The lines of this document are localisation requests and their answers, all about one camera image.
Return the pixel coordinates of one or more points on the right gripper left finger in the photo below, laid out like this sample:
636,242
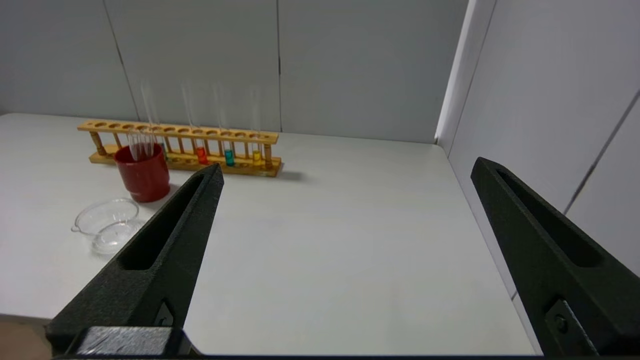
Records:
150,280

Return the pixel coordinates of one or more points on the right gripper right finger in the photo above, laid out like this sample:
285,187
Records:
560,280

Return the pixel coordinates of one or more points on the yellow pigment glass test tube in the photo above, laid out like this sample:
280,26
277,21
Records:
256,157

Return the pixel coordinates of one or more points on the blue pigment glass test tube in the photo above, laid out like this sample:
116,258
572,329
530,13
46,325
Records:
163,151
229,157

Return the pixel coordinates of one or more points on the empty glass test tube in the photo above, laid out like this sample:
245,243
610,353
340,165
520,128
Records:
136,146

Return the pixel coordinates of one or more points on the red pigment glass test tube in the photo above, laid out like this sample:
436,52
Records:
201,155

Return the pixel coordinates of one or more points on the wooden test tube rack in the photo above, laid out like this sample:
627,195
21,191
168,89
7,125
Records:
175,131

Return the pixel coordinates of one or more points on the clear glass beaker dish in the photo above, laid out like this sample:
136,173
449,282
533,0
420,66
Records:
107,220

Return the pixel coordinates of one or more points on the red plastic cup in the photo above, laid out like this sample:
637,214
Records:
145,175

